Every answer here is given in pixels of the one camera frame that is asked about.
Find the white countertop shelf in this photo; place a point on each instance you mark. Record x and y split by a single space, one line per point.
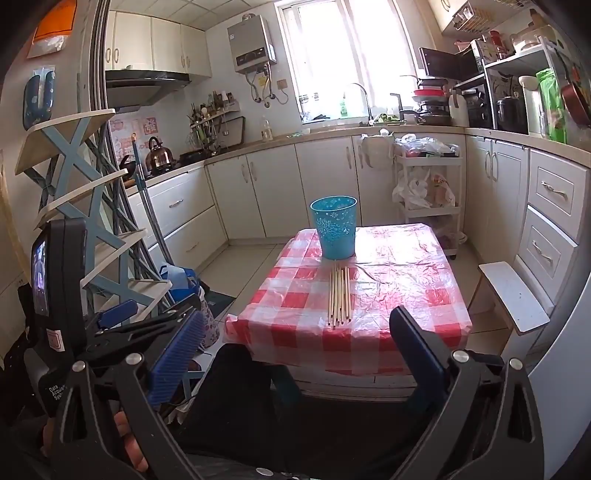
521 54

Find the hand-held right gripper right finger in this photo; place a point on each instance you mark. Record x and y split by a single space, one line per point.
418 350

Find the green dish soap bottle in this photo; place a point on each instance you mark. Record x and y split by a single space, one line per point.
344 108

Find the clear plastic bag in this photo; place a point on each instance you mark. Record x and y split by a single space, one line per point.
427 145

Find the steel kettle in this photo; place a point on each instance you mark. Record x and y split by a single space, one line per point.
159 157

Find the grey wall water heater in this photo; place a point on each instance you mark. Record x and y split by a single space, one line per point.
251 44

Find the blue white folding rack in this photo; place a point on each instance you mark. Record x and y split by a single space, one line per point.
69 152

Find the chrome sink faucet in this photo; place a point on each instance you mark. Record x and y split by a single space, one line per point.
369 110

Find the dark floor mat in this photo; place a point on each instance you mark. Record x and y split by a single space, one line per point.
219 304

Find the pile of wooden chopsticks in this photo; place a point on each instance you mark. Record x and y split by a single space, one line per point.
340 295

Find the white wooden stool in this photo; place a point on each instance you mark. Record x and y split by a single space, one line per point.
512 295

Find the white thermos jug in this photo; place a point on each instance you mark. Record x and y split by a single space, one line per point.
533 106

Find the white upper cabinets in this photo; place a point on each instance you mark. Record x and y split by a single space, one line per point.
166 46

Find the floral pink bag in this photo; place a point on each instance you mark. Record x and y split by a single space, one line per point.
207 323

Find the stack of pots and bowls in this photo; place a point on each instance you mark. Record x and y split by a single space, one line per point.
431 104

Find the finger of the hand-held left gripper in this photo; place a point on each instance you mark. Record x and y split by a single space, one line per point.
117 313
175 307

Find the white trolley cart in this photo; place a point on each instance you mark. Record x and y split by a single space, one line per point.
427 162

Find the blue plastic bag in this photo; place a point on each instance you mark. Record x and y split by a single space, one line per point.
180 281

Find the green packet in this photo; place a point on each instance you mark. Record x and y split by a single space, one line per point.
551 106

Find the pink wall stickers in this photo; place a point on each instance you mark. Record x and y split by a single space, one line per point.
138 129

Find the blue perforated plastic basket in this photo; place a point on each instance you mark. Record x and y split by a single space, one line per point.
334 230

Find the red white checked tablecloth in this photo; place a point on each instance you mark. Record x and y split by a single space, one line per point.
406 277

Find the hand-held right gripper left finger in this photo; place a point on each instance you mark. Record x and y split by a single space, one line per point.
178 355

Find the black range hood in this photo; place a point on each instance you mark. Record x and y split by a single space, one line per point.
138 85

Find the blue dotted holder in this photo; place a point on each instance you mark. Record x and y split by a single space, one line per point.
39 99

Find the black wok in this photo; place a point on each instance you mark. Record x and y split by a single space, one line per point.
128 167

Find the person's left hand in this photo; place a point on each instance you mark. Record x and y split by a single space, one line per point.
134 450

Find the pink plastic bag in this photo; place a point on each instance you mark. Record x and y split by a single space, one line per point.
442 191

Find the orange paper note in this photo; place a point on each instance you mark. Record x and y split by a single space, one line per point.
55 23

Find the white base cabinets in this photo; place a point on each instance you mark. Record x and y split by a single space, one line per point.
277 184

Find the white wall cabinet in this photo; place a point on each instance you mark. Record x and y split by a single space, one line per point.
443 7

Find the white plastic bag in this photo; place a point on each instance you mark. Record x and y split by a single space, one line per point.
413 189

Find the white hanging bag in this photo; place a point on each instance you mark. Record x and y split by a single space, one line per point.
376 150

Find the wall utensil rack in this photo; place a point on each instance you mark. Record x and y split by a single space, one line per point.
207 120

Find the red frying pan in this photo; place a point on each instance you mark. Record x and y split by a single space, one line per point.
575 99

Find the clear plastic bottle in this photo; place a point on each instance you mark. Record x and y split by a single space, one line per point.
266 131

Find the kitchen window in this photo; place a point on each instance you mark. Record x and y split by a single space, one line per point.
323 55

